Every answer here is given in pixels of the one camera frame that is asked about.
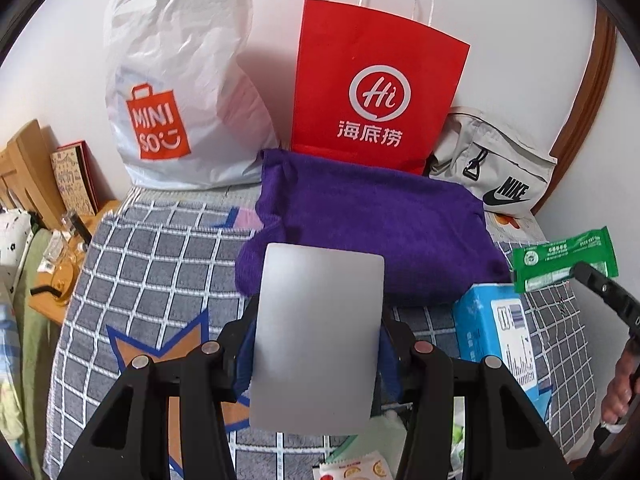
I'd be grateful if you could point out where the pale green white packet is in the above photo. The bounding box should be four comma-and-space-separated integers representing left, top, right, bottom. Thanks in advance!
327, 407, 416, 466

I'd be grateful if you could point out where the brown curved wooden frame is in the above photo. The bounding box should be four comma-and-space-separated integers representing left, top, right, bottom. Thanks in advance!
530, 2, 618, 216

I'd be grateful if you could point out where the wooden nightstand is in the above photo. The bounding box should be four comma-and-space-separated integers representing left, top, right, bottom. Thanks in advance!
27, 200, 121, 328

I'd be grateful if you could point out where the purple towel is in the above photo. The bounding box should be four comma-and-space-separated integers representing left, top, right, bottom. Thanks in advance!
235, 149, 512, 308

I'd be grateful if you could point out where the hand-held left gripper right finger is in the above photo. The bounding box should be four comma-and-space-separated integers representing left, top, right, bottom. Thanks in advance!
372, 310, 571, 480

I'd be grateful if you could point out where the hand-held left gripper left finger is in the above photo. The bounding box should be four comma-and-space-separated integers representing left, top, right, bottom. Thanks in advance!
57, 305, 261, 480

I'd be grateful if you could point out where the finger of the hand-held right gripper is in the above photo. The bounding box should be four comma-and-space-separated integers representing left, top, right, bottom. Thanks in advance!
571, 261, 640, 341

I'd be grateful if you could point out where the beige waist bag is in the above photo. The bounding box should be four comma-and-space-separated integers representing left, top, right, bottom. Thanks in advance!
427, 106, 558, 211

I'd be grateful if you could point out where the white dotted cloth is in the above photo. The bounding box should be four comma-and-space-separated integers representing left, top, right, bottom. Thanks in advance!
0, 209, 36, 281

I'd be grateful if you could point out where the red paper bag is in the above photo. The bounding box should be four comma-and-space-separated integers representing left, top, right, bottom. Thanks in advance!
289, 0, 471, 177

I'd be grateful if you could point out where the patterned red-edged book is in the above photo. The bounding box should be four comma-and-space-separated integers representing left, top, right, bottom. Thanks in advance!
50, 141, 101, 217

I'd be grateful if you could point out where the orange print sachet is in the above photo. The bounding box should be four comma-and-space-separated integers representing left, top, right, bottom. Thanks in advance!
312, 452, 396, 480

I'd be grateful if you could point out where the green wipes packet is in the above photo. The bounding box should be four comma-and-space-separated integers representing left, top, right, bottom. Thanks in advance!
511, 226, 618, 293

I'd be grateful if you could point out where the grey rectangular pad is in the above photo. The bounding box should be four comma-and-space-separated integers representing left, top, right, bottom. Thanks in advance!
248, 242, 386, 436

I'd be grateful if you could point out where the green cloth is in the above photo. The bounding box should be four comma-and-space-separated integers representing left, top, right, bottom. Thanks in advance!
10, 230, 56, 461

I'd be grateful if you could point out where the white cloth with orange print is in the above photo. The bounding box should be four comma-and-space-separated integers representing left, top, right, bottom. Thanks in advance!
485, 208, 543, 248

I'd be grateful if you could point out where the wooden headboard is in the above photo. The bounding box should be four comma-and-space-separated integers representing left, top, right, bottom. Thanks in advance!
0, 119, 66, 231

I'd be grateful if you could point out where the person's right hand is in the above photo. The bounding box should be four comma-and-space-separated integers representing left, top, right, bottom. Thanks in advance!
600, 347, 638, 426

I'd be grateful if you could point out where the white plastic shopping bag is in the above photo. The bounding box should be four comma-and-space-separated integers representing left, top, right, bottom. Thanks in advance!
103, 0, 281, 192

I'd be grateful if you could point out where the grey checked blanket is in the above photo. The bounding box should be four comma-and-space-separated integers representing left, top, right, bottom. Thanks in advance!
42, 185, 601, 480

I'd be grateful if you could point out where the clear glass jar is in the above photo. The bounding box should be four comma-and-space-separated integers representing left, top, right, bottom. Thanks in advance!
42, 212, 93, 281

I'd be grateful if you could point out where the light blue tissue packet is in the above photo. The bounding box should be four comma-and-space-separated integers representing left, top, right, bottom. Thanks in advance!
452, 282, 556, 413

